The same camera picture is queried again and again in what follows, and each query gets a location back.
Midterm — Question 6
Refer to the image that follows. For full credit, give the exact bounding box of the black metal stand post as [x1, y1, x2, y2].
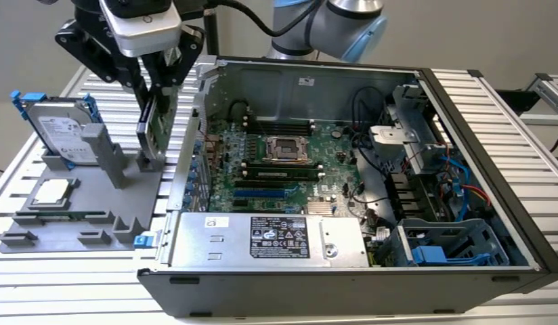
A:
[202, 13, 218, 57]

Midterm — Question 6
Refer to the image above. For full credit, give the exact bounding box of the grey plastic disk bay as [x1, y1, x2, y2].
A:
[385, 218, 510, 268]

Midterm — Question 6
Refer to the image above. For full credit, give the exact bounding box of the aluminium side rail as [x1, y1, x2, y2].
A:
[518, 72, 558, 129]

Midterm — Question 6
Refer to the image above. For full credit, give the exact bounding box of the silver camera with black mount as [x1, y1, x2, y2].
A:
[98, 0, 181, 58]

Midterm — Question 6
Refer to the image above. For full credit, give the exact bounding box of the open black PC case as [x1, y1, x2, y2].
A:
[136, 53, 558, 319]

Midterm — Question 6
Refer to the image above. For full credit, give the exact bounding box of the hard disk in blue carrier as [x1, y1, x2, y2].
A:
[9, 89, 103, 169]

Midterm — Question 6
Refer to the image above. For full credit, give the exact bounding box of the silver chipset heat sink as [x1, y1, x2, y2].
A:
[305, 202, 336, 216]

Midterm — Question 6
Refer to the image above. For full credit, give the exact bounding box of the green graphics card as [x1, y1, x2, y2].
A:
[134, 90, 180, 160]

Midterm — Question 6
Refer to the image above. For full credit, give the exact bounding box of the green motherboard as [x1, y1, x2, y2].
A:
[205, 120, 368, 217]

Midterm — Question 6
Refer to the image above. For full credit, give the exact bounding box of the green RAM stick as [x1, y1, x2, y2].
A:
[15, 210, 110, 221]

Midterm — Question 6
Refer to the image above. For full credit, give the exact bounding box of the CPU socket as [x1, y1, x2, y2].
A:
[258, 134, 312, 164]

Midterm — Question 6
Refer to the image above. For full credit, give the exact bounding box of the blue expansion slot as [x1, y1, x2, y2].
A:
[233, 189, 285, 200]

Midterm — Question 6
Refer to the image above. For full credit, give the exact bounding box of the silver CPU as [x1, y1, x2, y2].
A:
[30, 178, 77, 204]

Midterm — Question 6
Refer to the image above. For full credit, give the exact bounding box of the long black expansion slot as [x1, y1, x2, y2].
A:
[234, 180, 285, 190]

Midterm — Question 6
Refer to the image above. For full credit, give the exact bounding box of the silver metal drive cage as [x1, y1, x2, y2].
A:
[367, 84, 451, 175]

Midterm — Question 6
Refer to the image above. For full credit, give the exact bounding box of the blue plastic disk bracket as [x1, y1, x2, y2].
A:
[411, 245, 447, 267]

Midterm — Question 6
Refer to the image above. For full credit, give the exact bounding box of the RAM stick with white label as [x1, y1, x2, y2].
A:
[244, 168, 319, 181]

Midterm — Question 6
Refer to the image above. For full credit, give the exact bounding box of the silver power supply unit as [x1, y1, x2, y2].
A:
[168, 212, 369, 268]

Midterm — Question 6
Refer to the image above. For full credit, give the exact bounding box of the thick black camera cable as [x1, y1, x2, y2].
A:
[205, 0, 328, 37]

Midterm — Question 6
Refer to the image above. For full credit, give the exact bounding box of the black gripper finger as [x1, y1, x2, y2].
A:
[141, 25, 206, 100]
[54, 20, 149, 102]

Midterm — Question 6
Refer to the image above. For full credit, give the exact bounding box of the red wire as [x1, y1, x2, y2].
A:
[459, 183, 492, 207]

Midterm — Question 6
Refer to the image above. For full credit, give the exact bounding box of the grey parts rack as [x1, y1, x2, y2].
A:
[0, 123, 168, 254]

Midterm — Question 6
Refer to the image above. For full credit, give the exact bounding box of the metal socket cover frame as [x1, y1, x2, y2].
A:
[260, 135, 311, 163]

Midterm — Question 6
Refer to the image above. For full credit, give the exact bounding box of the blue data wire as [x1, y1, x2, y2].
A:
[439, 154, 478, 226]

